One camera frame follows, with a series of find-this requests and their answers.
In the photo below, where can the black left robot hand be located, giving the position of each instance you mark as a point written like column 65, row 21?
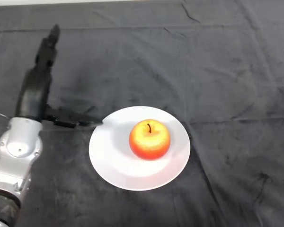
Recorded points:
column 34, row 94

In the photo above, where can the red yellow apple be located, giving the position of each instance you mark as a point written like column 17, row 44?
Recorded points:
column 149, row 142

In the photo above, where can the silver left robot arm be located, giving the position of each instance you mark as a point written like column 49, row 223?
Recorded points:
column 15, row 160

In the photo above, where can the white round plate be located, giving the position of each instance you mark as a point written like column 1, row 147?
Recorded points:
column 123, row 163

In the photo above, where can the black cloth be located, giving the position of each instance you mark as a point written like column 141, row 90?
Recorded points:
column 203, row 71

